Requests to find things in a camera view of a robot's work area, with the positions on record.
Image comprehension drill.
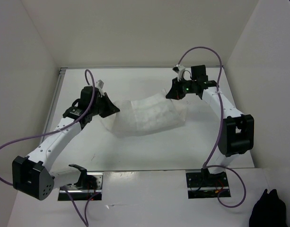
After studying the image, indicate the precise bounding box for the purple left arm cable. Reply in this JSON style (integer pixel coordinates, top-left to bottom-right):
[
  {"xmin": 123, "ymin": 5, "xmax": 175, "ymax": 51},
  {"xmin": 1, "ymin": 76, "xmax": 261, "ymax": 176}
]
[{"xmin": 0, "ymin": 69, "xmax": 97, "ymax": 227}]

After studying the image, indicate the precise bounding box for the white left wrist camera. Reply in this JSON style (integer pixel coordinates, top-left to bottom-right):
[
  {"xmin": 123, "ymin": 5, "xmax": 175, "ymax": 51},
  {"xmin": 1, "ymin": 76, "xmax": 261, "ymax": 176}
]
[{"xmin": 95, "ymin": 80, "xmax": 105, "ymax": 96}]

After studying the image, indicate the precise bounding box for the dark folded garment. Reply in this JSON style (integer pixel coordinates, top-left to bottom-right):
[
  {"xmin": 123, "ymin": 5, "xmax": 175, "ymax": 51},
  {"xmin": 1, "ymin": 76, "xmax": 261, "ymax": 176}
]
[{"xmin": 249, "ymin": 189, "xmax": 288, "ymax": 227}]

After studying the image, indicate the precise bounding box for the white pleated skirt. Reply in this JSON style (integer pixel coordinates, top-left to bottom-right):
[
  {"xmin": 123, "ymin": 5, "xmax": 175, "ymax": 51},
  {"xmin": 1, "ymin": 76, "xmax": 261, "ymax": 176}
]
[{"xmin": 100, "ymin": 89, "xmax": 188, "ymax": 136}]

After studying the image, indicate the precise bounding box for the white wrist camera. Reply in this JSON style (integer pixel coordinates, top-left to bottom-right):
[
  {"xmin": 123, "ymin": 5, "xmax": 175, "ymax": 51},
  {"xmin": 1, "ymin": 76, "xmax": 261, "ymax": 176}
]
[
  {"xmin": 95, "ymin": 80, "xmax": 105, "ymax": 96},
  {"xmin": 172, "ymin": 64, "xmax": 185, "ymax": 81}
]

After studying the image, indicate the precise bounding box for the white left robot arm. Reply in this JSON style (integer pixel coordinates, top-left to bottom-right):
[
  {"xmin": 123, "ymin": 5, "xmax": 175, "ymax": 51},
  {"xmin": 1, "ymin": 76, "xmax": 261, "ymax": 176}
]
[{"xmin": 12, "ymin": 81, "xmax": 120, "ymax": 201}]

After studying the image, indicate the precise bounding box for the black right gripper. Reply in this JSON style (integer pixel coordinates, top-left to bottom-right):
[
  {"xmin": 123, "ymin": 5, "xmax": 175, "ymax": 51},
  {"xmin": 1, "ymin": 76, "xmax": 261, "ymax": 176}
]
[{"xmin": 166, "ymin": 76, "xmax": 197, "ymax": 100}]

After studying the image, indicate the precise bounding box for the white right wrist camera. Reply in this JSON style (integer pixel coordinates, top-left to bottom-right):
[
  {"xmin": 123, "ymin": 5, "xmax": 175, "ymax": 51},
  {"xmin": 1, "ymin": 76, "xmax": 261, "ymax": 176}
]
[{"xmin": 172, "ymin": 64, "xmax": 185, "ymax": 81}]

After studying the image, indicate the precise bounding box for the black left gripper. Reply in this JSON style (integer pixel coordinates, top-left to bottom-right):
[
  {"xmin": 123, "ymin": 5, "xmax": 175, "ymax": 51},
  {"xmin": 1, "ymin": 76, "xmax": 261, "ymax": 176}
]
[{"xmin": 90, "ymin": 92, "xmax": 120, "ymax": 118}]

